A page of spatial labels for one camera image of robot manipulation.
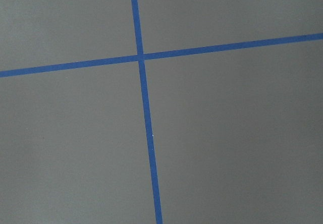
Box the blue tape line lengthwise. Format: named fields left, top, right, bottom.
left=131, top=0, right=163, bottom=223

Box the blue tape line crosswise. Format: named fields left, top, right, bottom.
left=1, top=33, right=322, bottom=78

